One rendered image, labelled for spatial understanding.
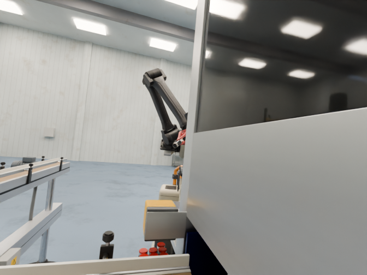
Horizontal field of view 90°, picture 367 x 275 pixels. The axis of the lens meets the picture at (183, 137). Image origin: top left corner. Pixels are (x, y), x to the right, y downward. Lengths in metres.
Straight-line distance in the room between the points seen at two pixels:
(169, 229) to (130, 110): 10.26
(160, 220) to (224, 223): 0.20
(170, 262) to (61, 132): 10.65
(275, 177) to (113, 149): 10.38
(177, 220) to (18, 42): 12.26
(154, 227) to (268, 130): 0.34
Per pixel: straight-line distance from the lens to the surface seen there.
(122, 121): 10.54
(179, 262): 0.42
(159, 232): 0.47
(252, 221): 0.24
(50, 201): 1.95
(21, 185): 1.35
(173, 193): 1.57
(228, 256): 0.30
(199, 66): 0.48
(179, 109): 0.96
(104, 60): 11.40
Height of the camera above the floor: 1.18
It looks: 3 degrees up
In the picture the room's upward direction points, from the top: 5 degrees clockwise
